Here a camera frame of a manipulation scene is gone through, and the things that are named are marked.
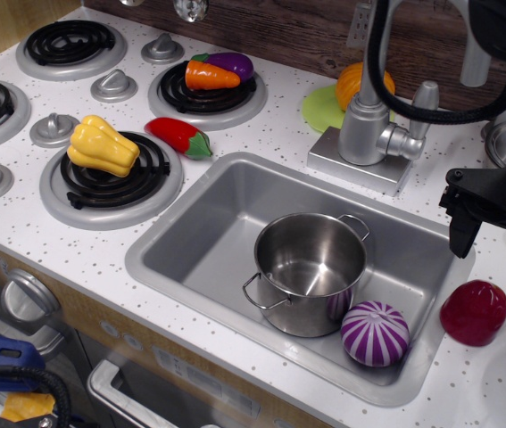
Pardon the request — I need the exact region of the purple striped toy onion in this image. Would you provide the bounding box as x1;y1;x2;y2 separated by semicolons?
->
340;300;411;367

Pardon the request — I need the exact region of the yellow cloth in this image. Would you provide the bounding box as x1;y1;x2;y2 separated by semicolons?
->
0;392;55;422

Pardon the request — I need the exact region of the orange toy pumpkin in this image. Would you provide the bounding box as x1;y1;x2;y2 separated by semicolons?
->
335;62;396;112

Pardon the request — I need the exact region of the light green round mat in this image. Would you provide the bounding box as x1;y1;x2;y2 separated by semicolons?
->
302;84;395;134

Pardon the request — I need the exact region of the back right black burner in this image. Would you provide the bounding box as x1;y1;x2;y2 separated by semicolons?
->
148;62;268;131

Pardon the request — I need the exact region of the grey toy sink basin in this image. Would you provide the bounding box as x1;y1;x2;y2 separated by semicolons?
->
125;152;475;407

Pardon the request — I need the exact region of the black cable bottom left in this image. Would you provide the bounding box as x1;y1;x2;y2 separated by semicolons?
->
0;365;73;428

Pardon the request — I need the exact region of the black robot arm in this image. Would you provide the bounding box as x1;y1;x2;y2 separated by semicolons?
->
440;1;506;259

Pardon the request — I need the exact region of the back left black burner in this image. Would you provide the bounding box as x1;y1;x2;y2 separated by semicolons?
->
15;20;127;81

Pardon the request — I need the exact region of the orange toy carrot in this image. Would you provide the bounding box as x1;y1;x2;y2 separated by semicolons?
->
185;60;241;90

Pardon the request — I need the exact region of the red toy sweet potato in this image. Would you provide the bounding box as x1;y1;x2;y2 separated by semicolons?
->
439;280;506;347

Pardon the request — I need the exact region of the front right black burner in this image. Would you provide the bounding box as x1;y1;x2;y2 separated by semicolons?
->
39;132;184;231

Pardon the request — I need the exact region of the steel pot at right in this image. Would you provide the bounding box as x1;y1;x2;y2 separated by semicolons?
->
481;122;506;168

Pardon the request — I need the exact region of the silver oven dial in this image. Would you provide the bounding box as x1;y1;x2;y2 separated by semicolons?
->
1;268;61;323

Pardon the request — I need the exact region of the purple toy eggplant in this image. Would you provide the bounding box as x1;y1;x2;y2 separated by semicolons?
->
191;52;254;81

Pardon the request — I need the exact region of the red toy chili pepper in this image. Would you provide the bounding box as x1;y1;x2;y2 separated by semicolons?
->
145;117;212;161

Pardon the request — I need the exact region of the stainless steel pot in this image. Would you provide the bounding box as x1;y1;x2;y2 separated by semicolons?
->
242;213;370;338

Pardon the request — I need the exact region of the blue clamp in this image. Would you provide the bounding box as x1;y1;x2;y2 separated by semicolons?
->
0;336;46;392

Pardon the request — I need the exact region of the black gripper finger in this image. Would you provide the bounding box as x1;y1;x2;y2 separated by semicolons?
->
449;214;481;259

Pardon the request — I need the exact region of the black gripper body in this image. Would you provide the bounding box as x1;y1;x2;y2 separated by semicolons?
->
440;167;506;236

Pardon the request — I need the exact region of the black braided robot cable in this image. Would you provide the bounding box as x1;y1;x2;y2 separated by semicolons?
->
363;0;506;126

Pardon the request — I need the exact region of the yellow toy bell pepper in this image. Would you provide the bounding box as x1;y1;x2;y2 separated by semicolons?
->
66;115;140;177

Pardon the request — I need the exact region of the hanging silver utensil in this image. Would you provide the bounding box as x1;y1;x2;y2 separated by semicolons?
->
120;0;145;7
173;0;209;22

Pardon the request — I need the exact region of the silver oven door handle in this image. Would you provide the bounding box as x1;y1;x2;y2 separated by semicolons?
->
87;359;176;428

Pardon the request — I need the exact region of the silver toy faucet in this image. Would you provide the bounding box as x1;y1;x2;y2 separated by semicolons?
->
307;0;491;197

